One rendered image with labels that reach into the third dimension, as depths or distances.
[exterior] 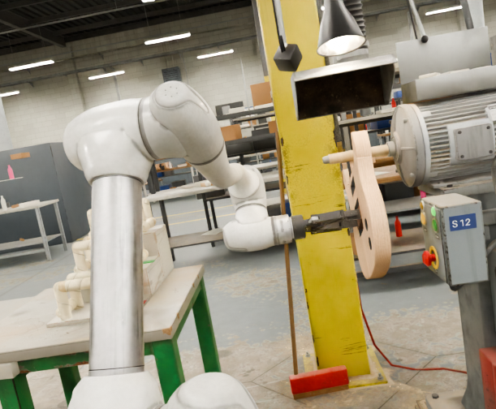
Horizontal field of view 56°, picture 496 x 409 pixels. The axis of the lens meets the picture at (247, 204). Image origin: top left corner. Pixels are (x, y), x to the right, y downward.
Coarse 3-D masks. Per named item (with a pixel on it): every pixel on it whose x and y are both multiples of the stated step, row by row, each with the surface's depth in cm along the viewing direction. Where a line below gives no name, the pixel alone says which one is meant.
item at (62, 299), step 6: (54, 294) 132; (60, 294) 132; (66, 294) 133; (60, 300) 132; (66, 300) 133; (60, 306) 132; (66, 306) 133; (60, 312) 133; (66, 312) 133; (66, 318) 133
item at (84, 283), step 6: (60, 282) 132; (66, 282) 132; (72, 282) 131; (78, 282) 131; (84, 282) 131; (54, 288) 132; (60, 288) 131; (66, 288) 131; (72, 288) 131; (78, 288) 131; (84, 288) 131
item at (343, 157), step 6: (384, 144) 143; (372, 150) 142; (378, 150) 142; (384, 150) 142; (330, 156) 143; (336, 156) 143; (342, 156) 143; (348, 156) 143; (372, 156) 143; (378, 156) 143; (330, 162) 144; (336, 162) 144
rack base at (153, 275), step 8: (152, 256) 158; (144, 264) 149; (152, 264) 150; (160, 264) 158; (144, 272) 143; (152, 272) 148; (160, 272) 157; (144, 280) 144; (152, 280) 147; (160, 280) 155; (144, 288) 144; (152, 288) 146; (88, 296) 146
